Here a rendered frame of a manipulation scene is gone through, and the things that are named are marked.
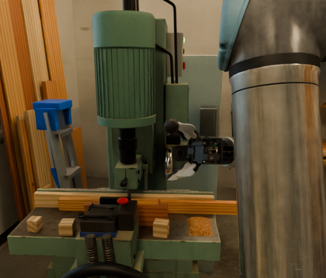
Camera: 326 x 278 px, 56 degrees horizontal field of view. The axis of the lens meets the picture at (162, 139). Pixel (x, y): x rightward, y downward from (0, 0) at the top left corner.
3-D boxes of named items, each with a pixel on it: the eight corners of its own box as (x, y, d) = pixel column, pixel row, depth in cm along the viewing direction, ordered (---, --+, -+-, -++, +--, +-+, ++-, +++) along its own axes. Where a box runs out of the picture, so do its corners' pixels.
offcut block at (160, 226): (153, 236, 85) (152, 223, 84) (155, 230, 88) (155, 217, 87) (166, 238, 84) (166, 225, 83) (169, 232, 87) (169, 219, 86)
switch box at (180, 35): (166, 76, 115) (166, 32, 111) (167, 75, 125) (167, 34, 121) (182, 76, 115) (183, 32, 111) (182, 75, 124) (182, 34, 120)
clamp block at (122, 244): (75, 270, 76) (72, 239, 74) (90, 240, 89) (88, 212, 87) (134, 272, 75) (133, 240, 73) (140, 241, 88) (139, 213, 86)
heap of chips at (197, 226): (188, 235, 86) (188, 229, 85) (187, 218, 95) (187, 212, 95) (213, 236, 85) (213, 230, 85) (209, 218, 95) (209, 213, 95)
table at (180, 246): (-12, 277, 78) (-16, 257, 76) (40, 218, 107) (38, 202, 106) (226, 285, 75) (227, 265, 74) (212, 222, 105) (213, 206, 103)
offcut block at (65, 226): (76, 228, 90) (75, 218, 89) (73, 235, 86) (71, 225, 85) (63, 228, 89) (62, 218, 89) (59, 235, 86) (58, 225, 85)
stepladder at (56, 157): (65, 293, 188) (26, 103, 160) (82, 267, 212) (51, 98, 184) (89, 294, 185) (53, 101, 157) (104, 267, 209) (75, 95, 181)
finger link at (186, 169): (178, 180, 73) (201, 158, 78) (163, 178, 78) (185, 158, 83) (183, 190, 74) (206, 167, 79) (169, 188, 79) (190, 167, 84)
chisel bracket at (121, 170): (115, 193, 93) (113, 167, 91) (123, 176, 107) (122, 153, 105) (139, 194, 93) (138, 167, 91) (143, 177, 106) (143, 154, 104)
